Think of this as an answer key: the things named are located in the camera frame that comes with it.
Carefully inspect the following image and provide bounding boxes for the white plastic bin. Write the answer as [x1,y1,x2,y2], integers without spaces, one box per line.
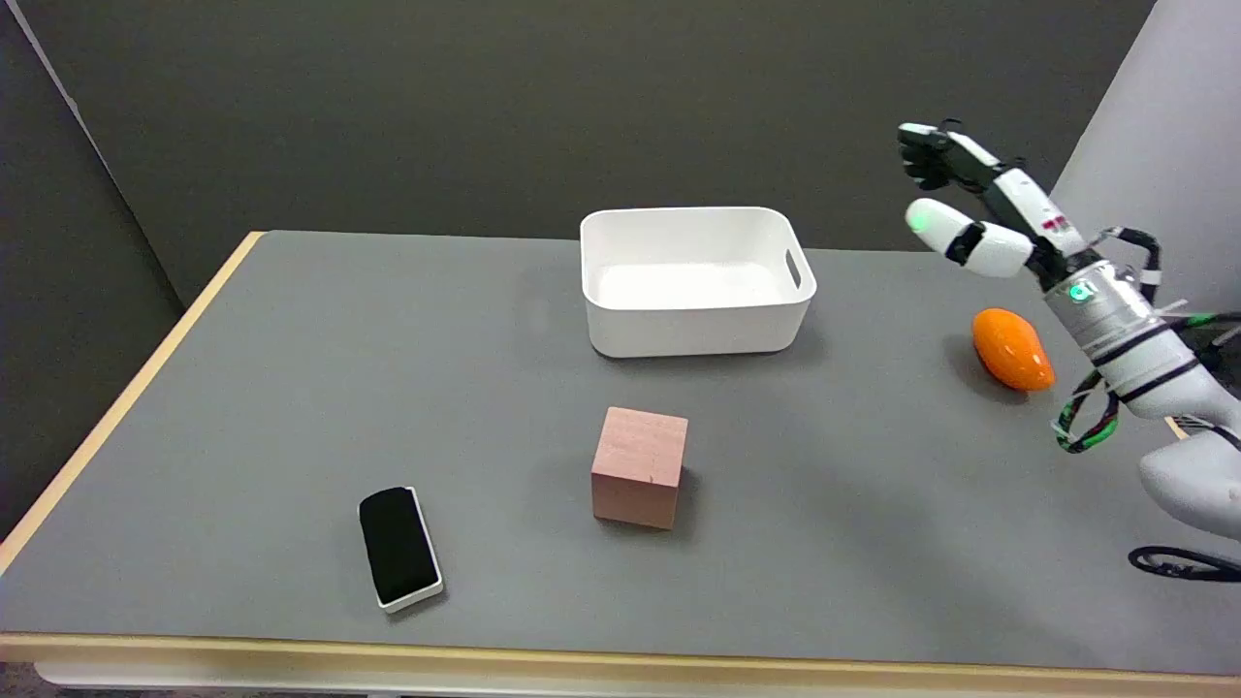
[580,206,817,360]

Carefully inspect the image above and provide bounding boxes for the orange plastic mango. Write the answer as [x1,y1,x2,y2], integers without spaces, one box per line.
[972,307,1056,394]

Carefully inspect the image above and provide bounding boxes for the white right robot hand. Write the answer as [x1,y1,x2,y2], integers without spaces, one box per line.
[897,120,1101,291]

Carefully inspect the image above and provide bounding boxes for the black whiteboard eraser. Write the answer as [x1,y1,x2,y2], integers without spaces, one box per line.
[358,486,445,615]

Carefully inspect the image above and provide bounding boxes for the wooden cube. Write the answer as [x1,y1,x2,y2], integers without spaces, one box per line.
[590,406,690,531]

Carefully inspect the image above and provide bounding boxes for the black cable loop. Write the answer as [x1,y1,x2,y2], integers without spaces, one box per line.
[1128,546,1241,584]

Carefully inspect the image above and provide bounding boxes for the green black braided cable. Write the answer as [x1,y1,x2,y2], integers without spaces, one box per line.
[1055,370,1122,455]

